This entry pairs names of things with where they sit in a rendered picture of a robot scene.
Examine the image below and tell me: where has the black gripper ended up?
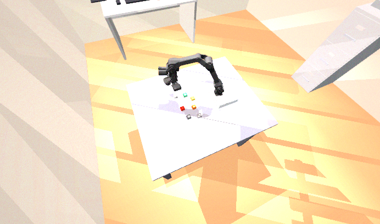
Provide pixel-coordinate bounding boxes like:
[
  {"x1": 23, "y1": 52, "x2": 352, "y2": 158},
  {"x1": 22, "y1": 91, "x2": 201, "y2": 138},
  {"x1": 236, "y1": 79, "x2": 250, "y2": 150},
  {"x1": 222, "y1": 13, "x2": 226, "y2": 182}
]
[{"x1": 167, "y1": 72, "x2": 181, "y2": 91}]

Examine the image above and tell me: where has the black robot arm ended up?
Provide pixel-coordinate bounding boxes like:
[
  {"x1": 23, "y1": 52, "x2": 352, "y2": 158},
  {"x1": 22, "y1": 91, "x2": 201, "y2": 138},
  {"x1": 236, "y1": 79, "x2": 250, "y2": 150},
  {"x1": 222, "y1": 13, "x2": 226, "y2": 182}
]
[{"x1": 158, "y1": 53, "x2": 225, "y2": 96}]

